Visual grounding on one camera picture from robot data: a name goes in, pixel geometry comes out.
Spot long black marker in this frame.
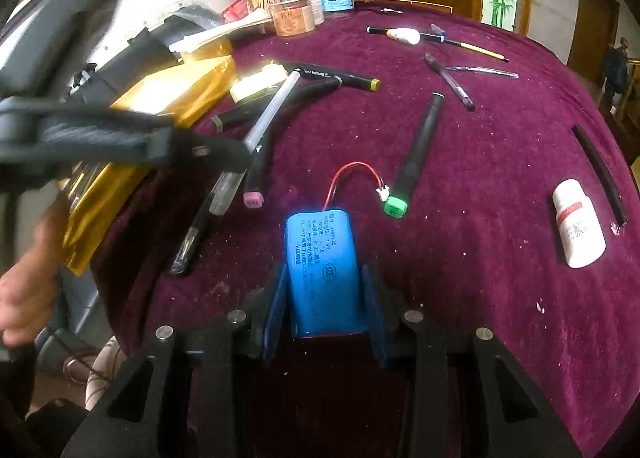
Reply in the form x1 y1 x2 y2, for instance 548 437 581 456
274 60 381 92

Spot clear pen refill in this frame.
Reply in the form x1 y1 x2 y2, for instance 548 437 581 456
445 65 519 79

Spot white pill bottle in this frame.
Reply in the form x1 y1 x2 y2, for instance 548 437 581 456
551 179 607 269

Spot stack of papers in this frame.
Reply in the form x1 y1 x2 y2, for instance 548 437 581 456
169 10 273 53

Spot red plastic bag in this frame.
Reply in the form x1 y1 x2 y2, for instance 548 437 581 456
221 0 249 23

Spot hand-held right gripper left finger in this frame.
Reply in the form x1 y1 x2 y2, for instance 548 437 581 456
60 263 291 458

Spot gold-edged white tray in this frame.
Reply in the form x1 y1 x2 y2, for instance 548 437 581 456
60 55 237 279

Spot black and yellow paintbrush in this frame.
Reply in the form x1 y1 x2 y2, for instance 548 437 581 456
366 26 510 62

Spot brown label jar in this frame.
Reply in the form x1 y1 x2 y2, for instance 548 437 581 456
270 0 317 37

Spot black marker green caps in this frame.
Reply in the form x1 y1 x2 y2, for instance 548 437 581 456
384 92 446 219

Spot blue battery pack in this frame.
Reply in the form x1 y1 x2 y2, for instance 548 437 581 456
284 163 393 339

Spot thick black marker purple tip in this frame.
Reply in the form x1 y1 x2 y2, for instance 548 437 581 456
242 130 273 209

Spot person's left hand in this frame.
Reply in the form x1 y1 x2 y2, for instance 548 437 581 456
0 210 68 346

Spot clear gel pen black grip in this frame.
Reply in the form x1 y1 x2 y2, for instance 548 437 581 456
169 188 216 276

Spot white glue bottle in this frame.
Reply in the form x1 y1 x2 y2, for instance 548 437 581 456
387 26 422 46

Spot brown wooden door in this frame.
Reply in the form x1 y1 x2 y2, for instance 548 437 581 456
567 0 621 86

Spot black marker grey cap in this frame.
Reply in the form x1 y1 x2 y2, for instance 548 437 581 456
210 76 343 133

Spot white barrel pen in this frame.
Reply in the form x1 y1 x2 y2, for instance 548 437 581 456
209 68 302 216

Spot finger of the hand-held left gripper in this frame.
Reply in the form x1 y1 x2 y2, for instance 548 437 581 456
0 95 251 199

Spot black rubber tube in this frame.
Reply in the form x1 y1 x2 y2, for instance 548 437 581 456
571 124 628 227

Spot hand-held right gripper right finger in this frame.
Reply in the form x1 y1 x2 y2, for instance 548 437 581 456
361 264 583 458

